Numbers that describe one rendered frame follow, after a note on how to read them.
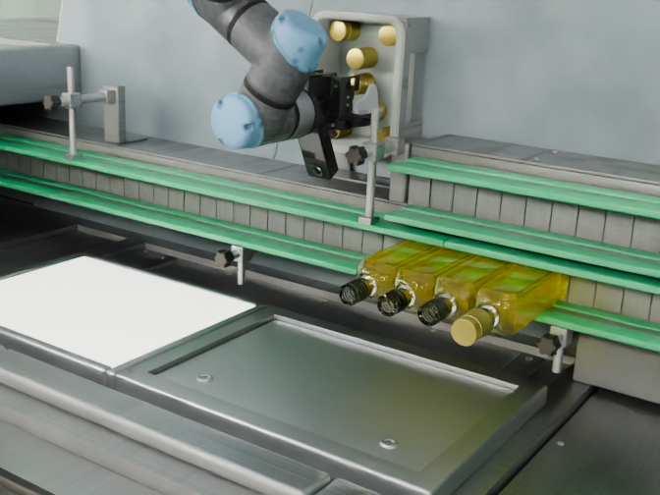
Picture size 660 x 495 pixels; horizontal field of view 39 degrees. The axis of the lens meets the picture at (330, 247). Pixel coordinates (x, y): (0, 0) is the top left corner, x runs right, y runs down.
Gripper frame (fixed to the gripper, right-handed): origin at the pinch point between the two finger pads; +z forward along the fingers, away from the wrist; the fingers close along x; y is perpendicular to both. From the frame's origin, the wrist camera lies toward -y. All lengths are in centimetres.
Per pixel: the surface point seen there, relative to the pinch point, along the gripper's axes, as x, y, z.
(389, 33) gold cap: -3.5, 13.1, -0.8
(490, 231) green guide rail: -29.7, -10.8, -13.7
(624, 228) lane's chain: -46.0, -8.0, -7.4
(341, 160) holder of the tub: 7.2, -9.9, 4.8
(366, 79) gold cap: 1.2, 5.3, 1.3
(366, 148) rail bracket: -10.9, -1.8, -17.4
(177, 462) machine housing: -14, -32, -59
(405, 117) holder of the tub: -7.5, 0.5, -0.5
